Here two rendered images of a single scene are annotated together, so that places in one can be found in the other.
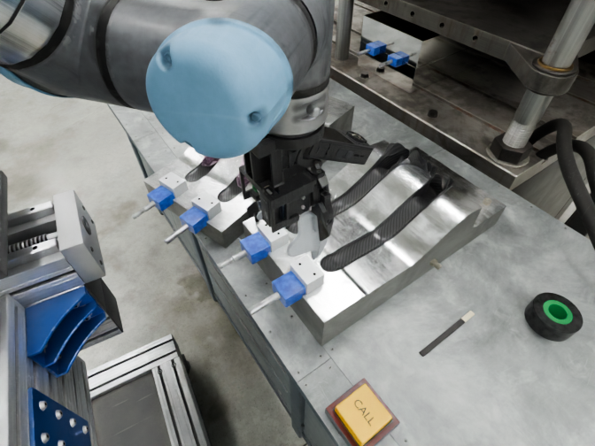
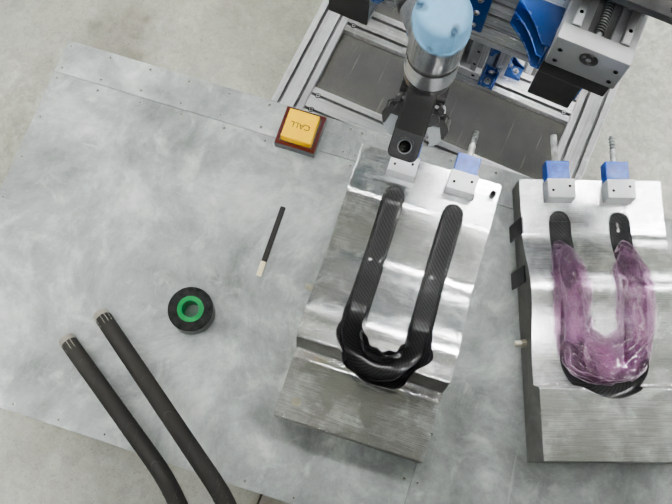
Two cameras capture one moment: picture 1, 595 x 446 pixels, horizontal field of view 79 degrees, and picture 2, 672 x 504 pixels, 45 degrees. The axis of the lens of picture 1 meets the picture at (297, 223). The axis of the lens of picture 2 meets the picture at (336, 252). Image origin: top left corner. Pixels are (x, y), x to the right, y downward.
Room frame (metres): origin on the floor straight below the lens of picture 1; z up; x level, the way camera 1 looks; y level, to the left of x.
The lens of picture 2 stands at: (0.69, -0.45, 2.25)
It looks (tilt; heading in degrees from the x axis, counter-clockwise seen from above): 74 degrees down; 139
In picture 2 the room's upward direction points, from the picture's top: 3 degrees clockwise
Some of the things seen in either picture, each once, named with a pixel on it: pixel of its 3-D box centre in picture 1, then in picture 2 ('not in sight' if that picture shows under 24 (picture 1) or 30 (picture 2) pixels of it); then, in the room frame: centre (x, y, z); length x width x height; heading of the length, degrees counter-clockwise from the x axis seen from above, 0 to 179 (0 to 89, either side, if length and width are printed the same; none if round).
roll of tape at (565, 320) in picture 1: (552, 316); (191, 310); (0.31, -0.46, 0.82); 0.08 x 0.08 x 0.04
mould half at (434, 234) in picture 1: (380, 216); (391, 297); (0.51, -0.17, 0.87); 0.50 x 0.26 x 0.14; 125
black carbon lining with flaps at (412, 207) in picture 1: (374, 199); (401, 283); (0.51, -0.15, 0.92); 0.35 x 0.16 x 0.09; 125
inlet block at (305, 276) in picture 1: (283, 291); (409, 146); (0.32, 0.02, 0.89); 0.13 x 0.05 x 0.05; 125
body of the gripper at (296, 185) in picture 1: (285, 167); (425, 84); (0.33, 0.01, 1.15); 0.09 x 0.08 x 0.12; 125
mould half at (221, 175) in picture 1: (256, 149); (600, 314); (0.76, 0.10, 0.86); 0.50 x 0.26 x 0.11; 142
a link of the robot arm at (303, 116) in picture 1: (291, 103); (429, 61); (0.33, 0.01, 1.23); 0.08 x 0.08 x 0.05
